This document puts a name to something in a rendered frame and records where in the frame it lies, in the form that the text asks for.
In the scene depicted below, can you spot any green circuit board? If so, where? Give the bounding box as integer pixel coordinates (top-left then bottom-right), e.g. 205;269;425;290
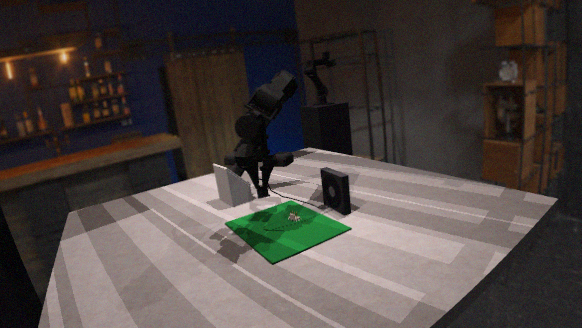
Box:
225;200;352;265

